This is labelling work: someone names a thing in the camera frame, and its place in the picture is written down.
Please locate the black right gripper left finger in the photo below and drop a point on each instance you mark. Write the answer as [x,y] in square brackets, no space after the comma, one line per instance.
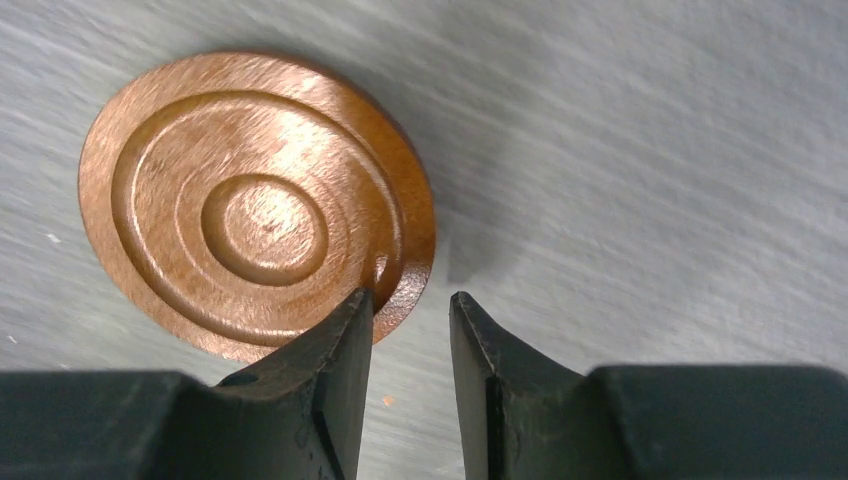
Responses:
[295,414]

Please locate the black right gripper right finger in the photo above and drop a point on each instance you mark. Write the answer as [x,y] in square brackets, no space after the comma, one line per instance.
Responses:
[522,415]

